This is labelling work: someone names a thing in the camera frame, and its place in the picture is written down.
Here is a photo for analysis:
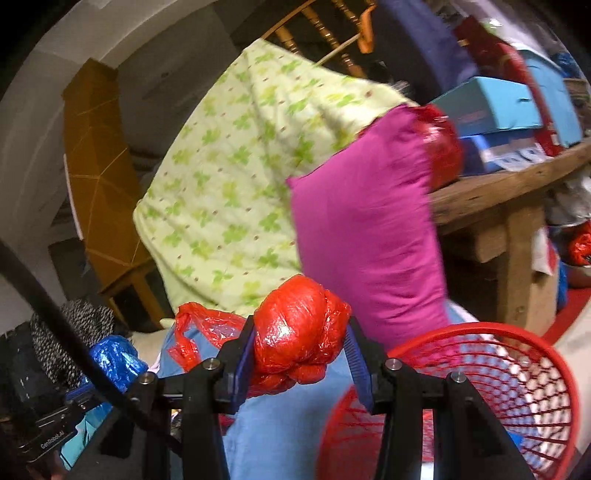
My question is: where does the red plastic bag ball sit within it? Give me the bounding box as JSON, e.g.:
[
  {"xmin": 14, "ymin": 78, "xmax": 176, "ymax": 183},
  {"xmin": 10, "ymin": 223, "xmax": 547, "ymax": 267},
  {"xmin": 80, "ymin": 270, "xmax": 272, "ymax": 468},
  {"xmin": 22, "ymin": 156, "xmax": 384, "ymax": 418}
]
[{"xmin": 167, "ymin": 274, "xmax": 353, "ymax": 399}]

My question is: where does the blue blanket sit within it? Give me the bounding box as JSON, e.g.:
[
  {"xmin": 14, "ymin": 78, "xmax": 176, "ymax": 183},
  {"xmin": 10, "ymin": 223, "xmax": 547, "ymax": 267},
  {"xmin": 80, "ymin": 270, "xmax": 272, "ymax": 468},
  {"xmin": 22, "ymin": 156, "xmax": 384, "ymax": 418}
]
[{"xmin": 156, "ymin": 299, "xmax": 482, "ymax": 480}]

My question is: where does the blue plastic bag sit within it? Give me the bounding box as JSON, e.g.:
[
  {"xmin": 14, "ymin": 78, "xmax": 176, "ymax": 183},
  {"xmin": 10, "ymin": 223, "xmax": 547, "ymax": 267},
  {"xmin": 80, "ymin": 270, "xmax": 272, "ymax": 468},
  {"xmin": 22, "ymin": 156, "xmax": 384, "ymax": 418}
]
[{"xmin": 90, "ymin": 335, "xmax": 148, "ymax": 393}]

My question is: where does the red plastic mesh basket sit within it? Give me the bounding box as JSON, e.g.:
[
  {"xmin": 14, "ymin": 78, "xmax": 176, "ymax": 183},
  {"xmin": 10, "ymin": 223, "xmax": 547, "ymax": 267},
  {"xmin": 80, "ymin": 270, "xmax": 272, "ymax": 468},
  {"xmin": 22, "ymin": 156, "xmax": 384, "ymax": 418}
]
[{"xmin": 317, "ymin": 322, "xmax": 579, "ymax": 479}]

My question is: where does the black white knit garment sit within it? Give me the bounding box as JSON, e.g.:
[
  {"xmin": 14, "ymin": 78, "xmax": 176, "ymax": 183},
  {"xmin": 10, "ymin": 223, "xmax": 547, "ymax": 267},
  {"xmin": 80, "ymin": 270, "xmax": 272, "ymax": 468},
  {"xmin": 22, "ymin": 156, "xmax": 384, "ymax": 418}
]
[{"xmin": 29, "ymin": 299, "xmax": 115, "ymax": 390}]

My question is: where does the green clover pattern quilt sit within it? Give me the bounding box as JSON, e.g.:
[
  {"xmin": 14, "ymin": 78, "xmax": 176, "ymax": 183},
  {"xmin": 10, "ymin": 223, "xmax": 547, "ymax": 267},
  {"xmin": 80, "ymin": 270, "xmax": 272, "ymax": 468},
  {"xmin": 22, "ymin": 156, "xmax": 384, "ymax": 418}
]
[{"xmin": 133, "ymin": 39, "xmax": 405, "ymax": 315}]

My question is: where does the magenta pillow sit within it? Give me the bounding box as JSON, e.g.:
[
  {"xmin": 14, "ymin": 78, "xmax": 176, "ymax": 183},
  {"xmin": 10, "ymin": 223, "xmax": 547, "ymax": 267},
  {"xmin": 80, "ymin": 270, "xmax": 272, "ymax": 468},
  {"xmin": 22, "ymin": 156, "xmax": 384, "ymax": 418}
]
[{"xmin": 287, "ymin": 105, "xmax": 451, "ymax": 349}]

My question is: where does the wooden table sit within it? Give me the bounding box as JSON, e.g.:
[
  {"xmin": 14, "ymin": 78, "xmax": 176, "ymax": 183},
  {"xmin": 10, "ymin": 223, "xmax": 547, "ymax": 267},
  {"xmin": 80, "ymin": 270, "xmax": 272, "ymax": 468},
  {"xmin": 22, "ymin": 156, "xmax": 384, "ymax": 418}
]
[{"xmin": 429, "ymin": 141, "xmax": 590, "ymax": 335}]

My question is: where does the orange wooden cabinet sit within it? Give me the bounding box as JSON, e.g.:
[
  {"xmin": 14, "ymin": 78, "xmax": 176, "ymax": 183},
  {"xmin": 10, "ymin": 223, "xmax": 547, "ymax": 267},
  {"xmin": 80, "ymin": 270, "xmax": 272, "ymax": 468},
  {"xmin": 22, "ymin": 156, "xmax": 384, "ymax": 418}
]
[{"xmin": 62, "ymin": 58, "xmax": 164, "ymax": 330}]

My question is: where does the red shiny bag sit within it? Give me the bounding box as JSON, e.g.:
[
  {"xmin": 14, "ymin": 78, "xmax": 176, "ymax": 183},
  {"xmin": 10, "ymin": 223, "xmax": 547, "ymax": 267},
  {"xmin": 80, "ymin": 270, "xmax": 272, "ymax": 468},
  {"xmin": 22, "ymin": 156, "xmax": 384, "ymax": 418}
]
[{"xmin": 414, "ymin": 104, "xmax": 464, "ymax": 192}]

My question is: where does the light blue cardboard box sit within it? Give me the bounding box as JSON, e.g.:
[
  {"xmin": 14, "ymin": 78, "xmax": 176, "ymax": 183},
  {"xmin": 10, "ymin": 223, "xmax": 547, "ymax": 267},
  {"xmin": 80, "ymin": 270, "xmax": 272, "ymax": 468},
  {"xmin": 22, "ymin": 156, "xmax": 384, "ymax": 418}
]
[{"xmin": 432, "ymin": 76, "xmax": 543, "ymax": 137}]

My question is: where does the navy blue bag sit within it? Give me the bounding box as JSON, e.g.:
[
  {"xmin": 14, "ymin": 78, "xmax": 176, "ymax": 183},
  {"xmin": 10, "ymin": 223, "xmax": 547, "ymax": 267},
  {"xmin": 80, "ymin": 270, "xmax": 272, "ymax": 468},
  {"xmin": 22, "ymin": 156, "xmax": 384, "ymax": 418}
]
[{"xmin": 370, "ymin": 0, "xmax": 479, "ymax": 104}]

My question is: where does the wooden bed headboard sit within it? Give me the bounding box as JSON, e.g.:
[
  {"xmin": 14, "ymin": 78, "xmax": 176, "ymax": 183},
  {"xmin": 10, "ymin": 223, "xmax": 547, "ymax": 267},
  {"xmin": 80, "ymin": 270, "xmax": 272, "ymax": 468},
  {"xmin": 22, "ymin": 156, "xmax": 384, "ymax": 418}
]
[{"xmin": 260, "ymin": 1, "xmax": 377, "ymax": 78}]

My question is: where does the black cable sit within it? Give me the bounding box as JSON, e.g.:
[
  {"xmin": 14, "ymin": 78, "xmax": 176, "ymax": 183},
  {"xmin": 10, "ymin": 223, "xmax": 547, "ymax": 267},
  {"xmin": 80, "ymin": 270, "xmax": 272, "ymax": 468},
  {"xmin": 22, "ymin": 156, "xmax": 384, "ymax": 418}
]
[{"xmin": 0, "ymin": 239, "xmax": 187, "ymax": 458}]

